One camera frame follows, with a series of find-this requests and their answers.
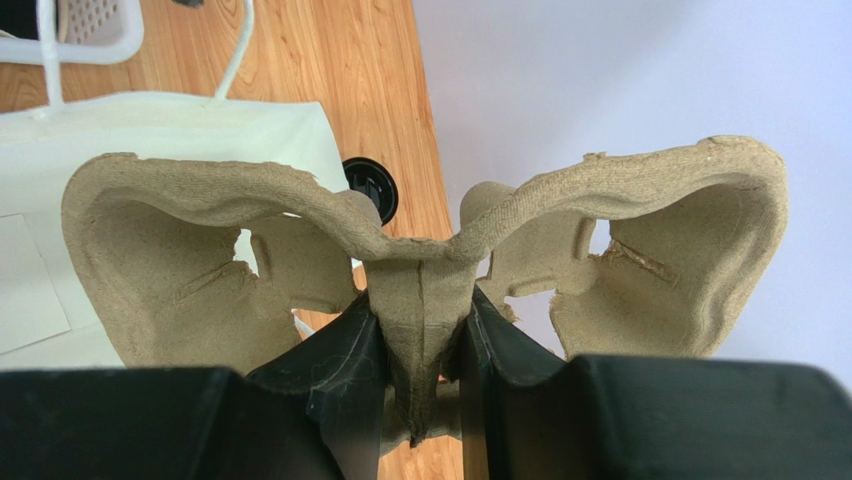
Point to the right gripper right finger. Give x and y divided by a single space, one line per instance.
527 414

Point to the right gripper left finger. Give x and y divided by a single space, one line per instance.
313 413

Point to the white paper bag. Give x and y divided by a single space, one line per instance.
166 133

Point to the black cup lid stack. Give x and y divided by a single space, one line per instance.
372 179

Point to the white plastic basket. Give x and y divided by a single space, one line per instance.
100 32

